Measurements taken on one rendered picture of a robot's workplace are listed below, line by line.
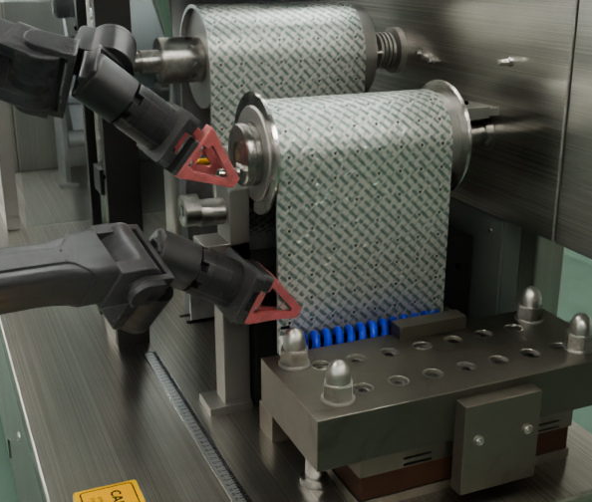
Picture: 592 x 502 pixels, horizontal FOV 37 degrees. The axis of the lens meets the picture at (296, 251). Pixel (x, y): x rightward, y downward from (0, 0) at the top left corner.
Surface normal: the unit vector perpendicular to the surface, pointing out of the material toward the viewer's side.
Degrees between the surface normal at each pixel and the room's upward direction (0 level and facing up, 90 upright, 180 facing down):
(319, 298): 90
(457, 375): 0
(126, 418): 0
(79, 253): 36
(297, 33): 63
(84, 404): 0
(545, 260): 90
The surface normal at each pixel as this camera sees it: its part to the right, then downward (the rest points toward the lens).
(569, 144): -0.92, 0.13
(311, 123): 0.30, -0.37
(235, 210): 0.40, 0.29
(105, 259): 0.53, -0.67
